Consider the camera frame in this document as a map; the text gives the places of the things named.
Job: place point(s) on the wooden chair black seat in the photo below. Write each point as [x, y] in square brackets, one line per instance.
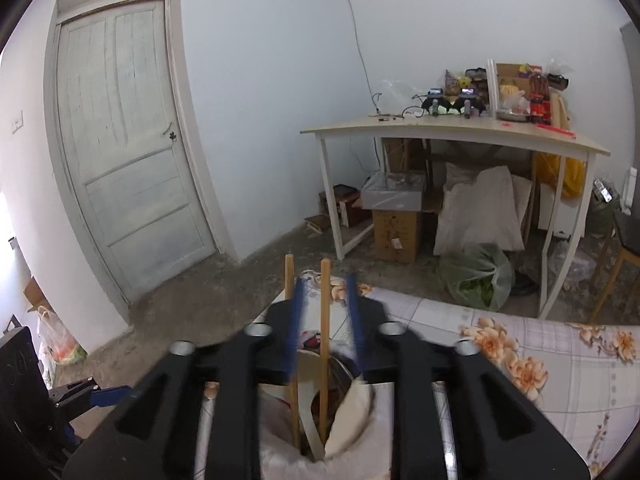
[626, 229]

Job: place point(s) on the wooden chopstick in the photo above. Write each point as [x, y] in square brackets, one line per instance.
[325, 325]
[290, 296]

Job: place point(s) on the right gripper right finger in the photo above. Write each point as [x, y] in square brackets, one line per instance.
[496, 432]

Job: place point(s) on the clear utensil holder cup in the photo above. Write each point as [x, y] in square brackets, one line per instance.
[369, 457]

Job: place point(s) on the white sack under table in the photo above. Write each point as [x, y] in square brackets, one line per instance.
[482, 207]

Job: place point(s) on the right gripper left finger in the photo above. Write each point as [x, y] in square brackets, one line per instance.
[197, 405]

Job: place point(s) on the white plastic spoon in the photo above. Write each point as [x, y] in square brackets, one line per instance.
[349, 404]

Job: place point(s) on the clutter box on table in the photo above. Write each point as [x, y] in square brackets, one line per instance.
[533, 93]

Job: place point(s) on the white panel door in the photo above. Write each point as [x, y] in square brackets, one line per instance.
[125, 145]

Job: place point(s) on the green plastic bag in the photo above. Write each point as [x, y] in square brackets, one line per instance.
[479, 276]

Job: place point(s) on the cardboard box under table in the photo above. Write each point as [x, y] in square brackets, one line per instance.
[396, 235]

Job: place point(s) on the white wooden side table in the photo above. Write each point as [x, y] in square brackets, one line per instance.
[471, 142]

